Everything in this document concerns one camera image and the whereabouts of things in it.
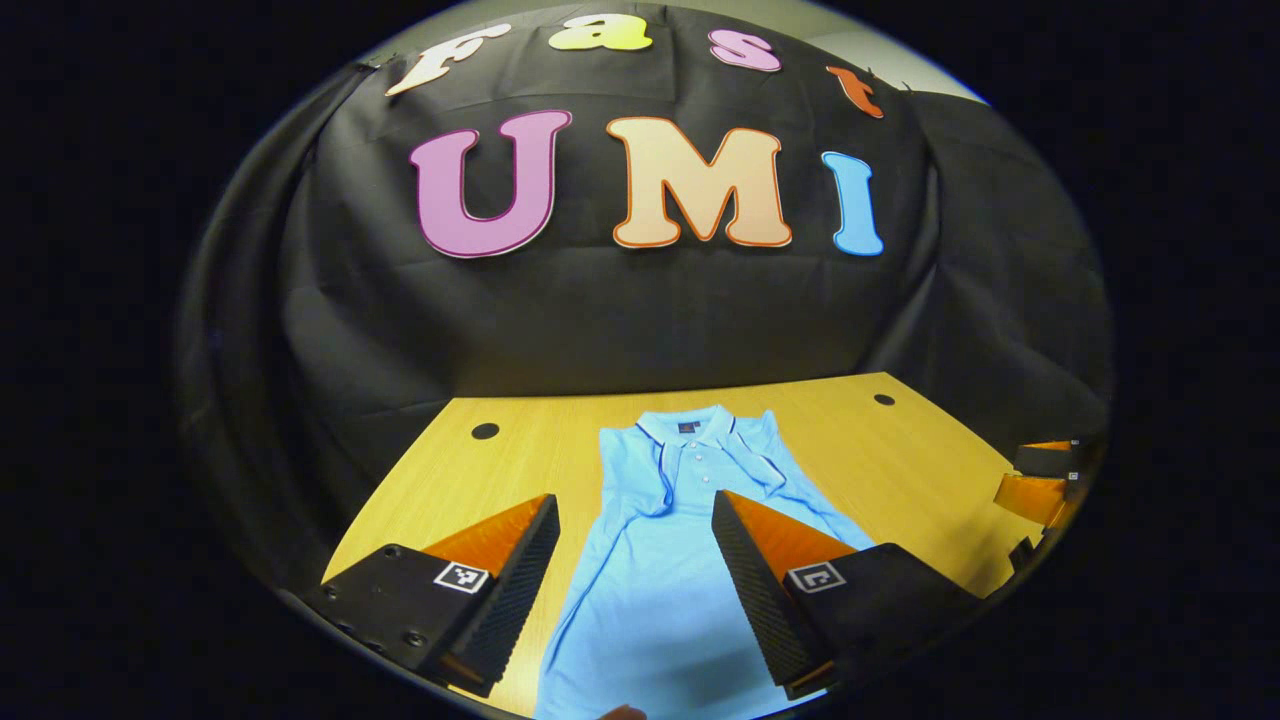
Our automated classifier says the black backdrop cloth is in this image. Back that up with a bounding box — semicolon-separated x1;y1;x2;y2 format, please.
175;0;1113;601

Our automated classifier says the light blue T-shirt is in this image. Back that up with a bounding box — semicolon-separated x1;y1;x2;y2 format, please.
533;404;879;720

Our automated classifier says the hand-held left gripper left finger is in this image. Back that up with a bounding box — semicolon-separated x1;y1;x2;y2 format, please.
305;493;561;699

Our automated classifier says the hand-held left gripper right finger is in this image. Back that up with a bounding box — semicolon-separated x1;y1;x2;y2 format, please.
712;490;986;701

